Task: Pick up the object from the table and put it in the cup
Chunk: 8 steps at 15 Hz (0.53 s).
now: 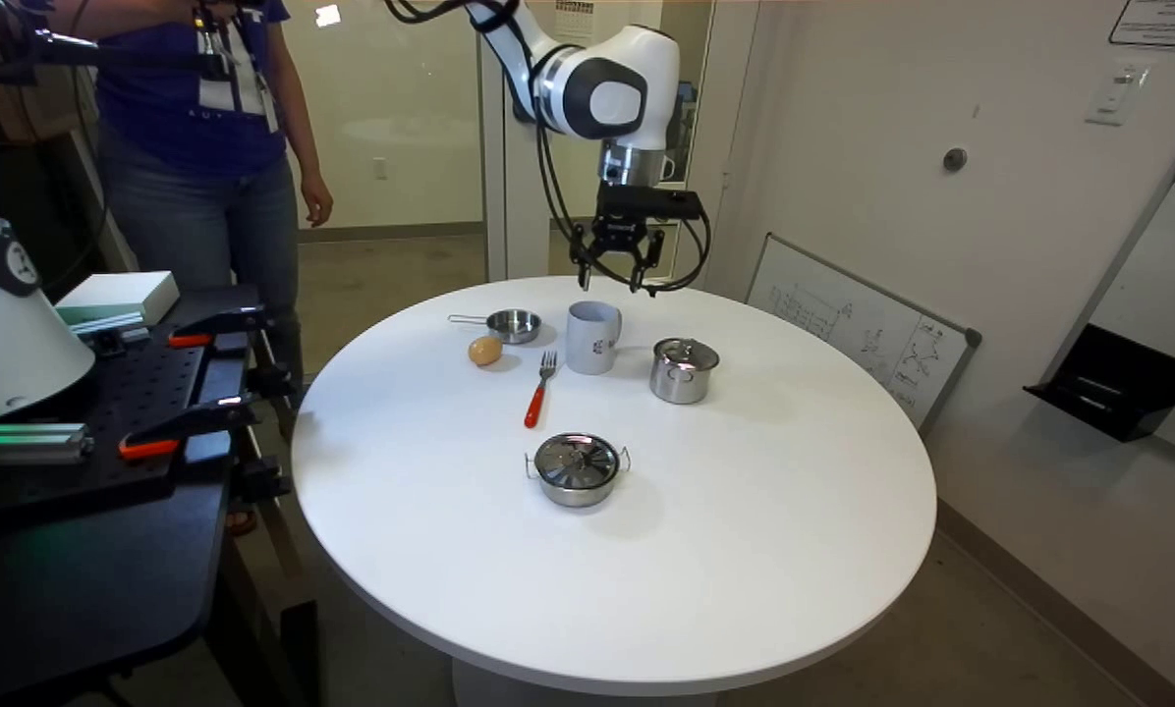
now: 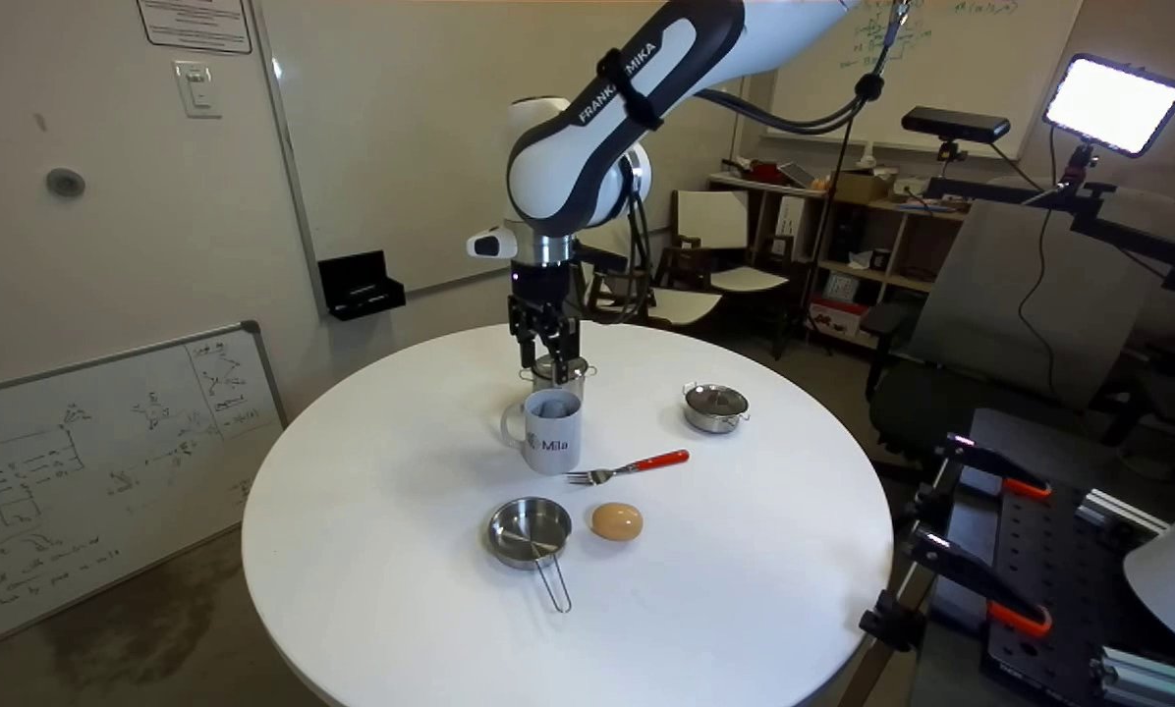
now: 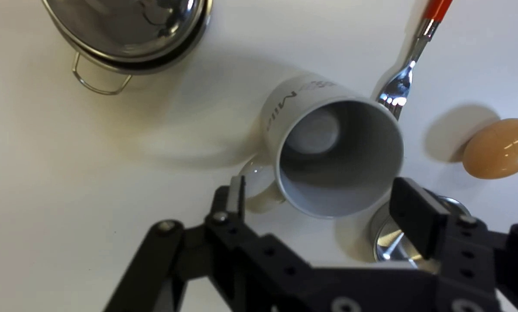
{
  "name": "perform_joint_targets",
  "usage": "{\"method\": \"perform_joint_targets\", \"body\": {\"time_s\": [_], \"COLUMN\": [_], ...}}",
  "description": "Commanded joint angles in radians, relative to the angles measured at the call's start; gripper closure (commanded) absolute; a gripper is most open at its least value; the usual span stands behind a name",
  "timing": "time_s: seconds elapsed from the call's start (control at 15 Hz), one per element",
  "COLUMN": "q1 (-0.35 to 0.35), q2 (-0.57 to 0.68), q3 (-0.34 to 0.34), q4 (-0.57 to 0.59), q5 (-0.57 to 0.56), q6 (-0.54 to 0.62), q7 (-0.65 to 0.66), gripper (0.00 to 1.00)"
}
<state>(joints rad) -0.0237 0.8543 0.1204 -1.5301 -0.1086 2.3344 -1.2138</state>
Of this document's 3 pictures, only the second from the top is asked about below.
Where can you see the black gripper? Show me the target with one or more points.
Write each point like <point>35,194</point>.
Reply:
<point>544,296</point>

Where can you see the orange-brown egg-shaped object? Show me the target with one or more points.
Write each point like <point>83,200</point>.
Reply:
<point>618,520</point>

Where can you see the white ceramic mug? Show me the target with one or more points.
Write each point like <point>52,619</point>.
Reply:
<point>551,443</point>

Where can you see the small steel bowl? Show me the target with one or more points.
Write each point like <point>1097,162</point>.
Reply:
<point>717,410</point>

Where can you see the black whiteboard marker tray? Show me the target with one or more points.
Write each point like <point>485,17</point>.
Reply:
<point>359,284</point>

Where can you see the dark thin pole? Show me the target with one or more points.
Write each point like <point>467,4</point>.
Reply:
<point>839,196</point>

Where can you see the wooden cluttered shelf desk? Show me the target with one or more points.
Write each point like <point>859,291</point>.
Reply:
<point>873,240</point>

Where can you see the leaning whiteboard with drawings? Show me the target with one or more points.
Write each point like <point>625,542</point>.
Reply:
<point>90,474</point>

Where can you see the whiteboard with green writing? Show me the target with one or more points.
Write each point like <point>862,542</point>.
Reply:
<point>982,52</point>

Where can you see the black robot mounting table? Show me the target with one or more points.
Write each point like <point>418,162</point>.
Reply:
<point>1058,573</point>

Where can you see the bright LED light panel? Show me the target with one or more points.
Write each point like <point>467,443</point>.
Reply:
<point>1118,102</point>

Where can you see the teal metal bar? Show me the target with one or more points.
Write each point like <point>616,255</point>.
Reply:
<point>1156,678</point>

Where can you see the white wall switch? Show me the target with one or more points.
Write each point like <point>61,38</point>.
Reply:
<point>197,86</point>

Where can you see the black bar camera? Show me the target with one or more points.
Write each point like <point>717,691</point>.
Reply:
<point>958,122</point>

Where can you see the paper wall sign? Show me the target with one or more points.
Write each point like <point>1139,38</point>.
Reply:
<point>194,20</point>

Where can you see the round grey wall fixture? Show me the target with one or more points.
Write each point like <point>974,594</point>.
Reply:
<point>65,182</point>

